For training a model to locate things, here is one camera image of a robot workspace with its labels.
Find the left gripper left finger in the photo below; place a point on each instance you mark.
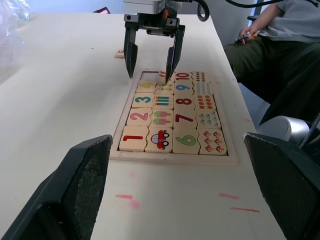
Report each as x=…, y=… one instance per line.
x=62, y=195

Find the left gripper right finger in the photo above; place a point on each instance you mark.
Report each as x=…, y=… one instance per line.
x=292, y=190

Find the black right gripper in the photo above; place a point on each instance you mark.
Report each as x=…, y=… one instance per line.
x=152, y=23

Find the wooden number 4 tile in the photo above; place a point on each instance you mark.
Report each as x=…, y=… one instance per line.
x=146, y=86

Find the wooden number 3 tile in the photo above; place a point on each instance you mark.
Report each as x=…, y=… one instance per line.
x=143, y=100

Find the wooden number 2 tile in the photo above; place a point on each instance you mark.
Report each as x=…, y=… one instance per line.
x=138, y=117

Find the silver orange handheld tool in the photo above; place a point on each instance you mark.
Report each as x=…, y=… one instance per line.
x=238, y=39

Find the wooden number 5 tile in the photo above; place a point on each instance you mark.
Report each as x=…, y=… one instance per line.
x=119, y=54

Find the wooden number 10 tile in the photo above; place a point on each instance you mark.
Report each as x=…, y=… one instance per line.
x=183, y=76

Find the wooden number 9 tile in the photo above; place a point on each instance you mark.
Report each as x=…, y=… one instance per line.
x=183, y=88

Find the wooden number 8 tile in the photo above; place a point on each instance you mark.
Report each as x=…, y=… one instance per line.
x=184, y=102

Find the wooden number 7 tile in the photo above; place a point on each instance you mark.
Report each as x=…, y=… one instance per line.
x=185, y=118

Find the wooden number 1 tile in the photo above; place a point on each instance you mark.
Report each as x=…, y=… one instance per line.
x=132, y=138

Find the wooden number 6 tile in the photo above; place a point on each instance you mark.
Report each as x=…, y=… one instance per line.
x=186, y=140

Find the wooden puzzle board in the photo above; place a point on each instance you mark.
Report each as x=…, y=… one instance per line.
x=175, y=160

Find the bare person hand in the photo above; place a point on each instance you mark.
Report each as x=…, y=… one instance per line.
x=247, y=33

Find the orange carrots picture tile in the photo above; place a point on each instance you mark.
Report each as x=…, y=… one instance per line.
x=162, y=78

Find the yellow ducks picture tile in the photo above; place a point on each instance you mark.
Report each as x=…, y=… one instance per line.
x=162, y=89

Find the pencils picture tile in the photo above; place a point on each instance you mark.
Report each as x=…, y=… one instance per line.
x=163, y=101

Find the dark dots picture tile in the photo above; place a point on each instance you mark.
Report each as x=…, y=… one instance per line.
x=201, y=76

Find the blue waves picture tile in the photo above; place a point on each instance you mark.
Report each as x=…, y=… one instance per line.
x=203, y=88

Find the ice cream picture tile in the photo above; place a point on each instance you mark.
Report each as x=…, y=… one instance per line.
x=161, y=118

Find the rounded silver robot leg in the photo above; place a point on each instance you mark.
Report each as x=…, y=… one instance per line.
x=282, y=127

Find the dark device with screen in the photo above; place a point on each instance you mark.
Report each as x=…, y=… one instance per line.
x=102, y=10

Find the orange leaves picture tile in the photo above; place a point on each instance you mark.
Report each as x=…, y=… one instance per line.
x=205, y=102

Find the red car picture tile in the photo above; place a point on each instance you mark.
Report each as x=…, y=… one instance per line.
x=158, y=140

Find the blue raindrops picture tile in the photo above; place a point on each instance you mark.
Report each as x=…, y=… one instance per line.
x=208, y=119

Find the red mushrooms picture tile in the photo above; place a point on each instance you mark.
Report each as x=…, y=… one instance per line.
x=212, y=141

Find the seated person grey shirt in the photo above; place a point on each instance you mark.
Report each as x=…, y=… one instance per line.
x=287, y=65

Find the large clear plastic bag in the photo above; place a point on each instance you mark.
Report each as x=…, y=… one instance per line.
x=12, y=15

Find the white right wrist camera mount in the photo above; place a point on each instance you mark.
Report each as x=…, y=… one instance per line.
x=145, y=6

